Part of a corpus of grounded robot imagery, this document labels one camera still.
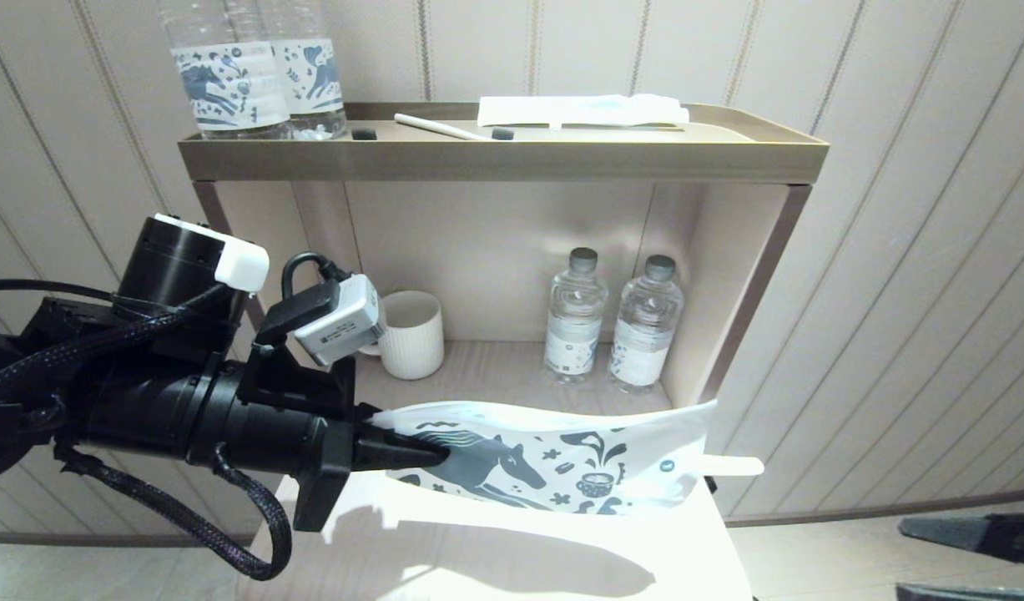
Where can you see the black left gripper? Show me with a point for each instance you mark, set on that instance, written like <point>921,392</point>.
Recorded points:
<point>328,484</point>

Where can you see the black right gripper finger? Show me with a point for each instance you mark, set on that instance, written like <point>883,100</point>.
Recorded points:
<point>979,593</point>
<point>996,534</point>

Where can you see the white bag with horse print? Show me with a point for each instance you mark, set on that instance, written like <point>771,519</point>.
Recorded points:
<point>562,463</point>

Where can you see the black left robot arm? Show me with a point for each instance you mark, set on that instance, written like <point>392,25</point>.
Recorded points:
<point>144,409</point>

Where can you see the white ribbed ceramic mug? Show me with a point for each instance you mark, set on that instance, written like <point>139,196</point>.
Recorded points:
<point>416,334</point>

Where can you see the small clear water bottle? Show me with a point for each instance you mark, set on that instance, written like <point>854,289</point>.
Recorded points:
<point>574,334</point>
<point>643,342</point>

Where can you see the white plastic comb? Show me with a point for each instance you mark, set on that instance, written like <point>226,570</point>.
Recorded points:
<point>737,466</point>

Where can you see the beige open shelf unit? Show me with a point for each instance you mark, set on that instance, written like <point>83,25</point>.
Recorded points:
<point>495,159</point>

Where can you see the small black cap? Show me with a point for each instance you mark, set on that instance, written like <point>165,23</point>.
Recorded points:
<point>365,133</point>
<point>502,133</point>

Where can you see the white stick toothbrush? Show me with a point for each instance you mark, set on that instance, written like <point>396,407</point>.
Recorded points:
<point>436,126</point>

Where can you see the large blue-label water bottle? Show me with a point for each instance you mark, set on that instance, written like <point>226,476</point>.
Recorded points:
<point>315,75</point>
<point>228,83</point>

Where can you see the white packet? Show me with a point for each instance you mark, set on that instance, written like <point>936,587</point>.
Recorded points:
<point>578,110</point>

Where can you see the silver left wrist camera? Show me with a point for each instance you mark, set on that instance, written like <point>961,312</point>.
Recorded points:
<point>345,321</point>

